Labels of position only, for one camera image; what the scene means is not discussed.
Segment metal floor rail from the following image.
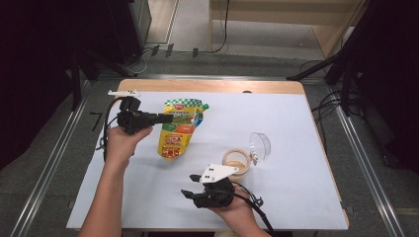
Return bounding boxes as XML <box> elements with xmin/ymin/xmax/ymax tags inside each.
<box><xmin>9</xmin><ymin>95</ymin><xmax>90</xmax><ymax>237</ymax></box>
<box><xmin>329</xmin><ymin>86</ymin><xmax>408</xmax><ymax>237</ymax></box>

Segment person's right hand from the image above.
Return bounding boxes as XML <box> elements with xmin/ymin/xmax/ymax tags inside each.
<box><xmin>209</xmin><ymin>194</ymin><xmax>261</xmax><ymax>228</ymax></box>

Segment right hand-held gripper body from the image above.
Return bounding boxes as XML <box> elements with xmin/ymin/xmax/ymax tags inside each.
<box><xmin>193</xmin><ymin>163</ymin><xmax>240</xmax><ymax>209</ymax></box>

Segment clear glass cup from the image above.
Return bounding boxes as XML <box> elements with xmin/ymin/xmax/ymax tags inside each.
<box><xmin>221</xmin><ymin>131</ymin><xmax>272</xmax><ymax>181</ymax></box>

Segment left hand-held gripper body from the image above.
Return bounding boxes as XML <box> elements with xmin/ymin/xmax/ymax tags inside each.
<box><xmin>108</xmin><ymin>89</ymin><xmax>156</xmax><ymax>135</ymax></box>

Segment right hand-held gripper cable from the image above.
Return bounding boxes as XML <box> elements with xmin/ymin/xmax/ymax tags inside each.
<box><xmin>231</xmin><ymin>182</ymin><xmax>276</xmax><ymax>236</ymax></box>

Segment black metal stand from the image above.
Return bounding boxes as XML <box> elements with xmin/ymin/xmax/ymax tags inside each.
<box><xmin>67</xmin><ymin>45</ymin><xmax>136</xmax><ymax>112</ymax></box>
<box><xmin>286</xmin><ymin>0</ymin><xmax>374</xmax><ymax>117</ymax></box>

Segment black floor cables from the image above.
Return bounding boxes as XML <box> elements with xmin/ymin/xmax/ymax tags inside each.
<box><xmin>299</xmin><ymin>58</ymin><xmax>351</xmax><ymax>146</ymax></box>

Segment light wooden shelf unit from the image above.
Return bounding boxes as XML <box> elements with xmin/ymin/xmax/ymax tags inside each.
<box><xmin>208</xmin><ymin>0</ymin><xmax>367</xmax><ymax>59</ymax></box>

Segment hanging black cable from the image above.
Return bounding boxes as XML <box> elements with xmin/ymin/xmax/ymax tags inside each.
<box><xmin>210</xmin><ymin>0</ymin><xmax>230</xmax><ymax>54</ymax></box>

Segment person's left hand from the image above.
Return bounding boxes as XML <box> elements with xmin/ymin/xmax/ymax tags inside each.
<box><xmin>104</xmin><ymin>126</ymin><xmax>154</xmax><ymax>169</ymax></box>

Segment white floor cable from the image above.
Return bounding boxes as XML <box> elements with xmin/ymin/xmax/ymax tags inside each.
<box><xmin>126</xmin><ymin>47</ymin><xmax>156</xmax><ymax>75</ymax></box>

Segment left hand-held gripper cable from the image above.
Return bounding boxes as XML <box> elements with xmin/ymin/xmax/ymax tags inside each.
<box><xmin>95</xmin><ymin>97</ymin><xmax>125</xmax><ymax>162</ymax></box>

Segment black cabinet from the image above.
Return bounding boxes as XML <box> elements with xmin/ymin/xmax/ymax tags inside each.
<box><xmin>108</xmin><ymin>0</ymin><xmax>152</xmax><ymax>65</ymax></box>

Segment yellow spouted seasoning pouch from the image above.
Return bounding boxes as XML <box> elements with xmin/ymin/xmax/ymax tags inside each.
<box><xmin>157</xmin><ymin>98</ymin><xmax>210</xmax><ymax>162</ymax></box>

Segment hand-held gripper cable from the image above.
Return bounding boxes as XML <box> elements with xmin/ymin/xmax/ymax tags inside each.
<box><xmin>95</xmin><ymin>97</ymin><xmax>125</xmax><ymax>162</ymax></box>
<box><xmin>231</xmin><ymin>182</ymin><xmax>276</xmax><ymax>236</ymax></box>

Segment black tape corner mark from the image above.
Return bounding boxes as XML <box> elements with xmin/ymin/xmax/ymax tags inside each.
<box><xmin>90</xmin><ymin>112</ymin><xmax>104</xmax><ymax>132</ymax></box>

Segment black curtain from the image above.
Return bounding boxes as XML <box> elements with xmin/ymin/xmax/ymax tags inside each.
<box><xmin>349</xmin><ymin>0</ymin><xmax>419</xmax><ymax>172</ymax></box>
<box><xmin>0</xmin><ymin>0</ymin><xmax>82</xmax><ymax>171</ymax></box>

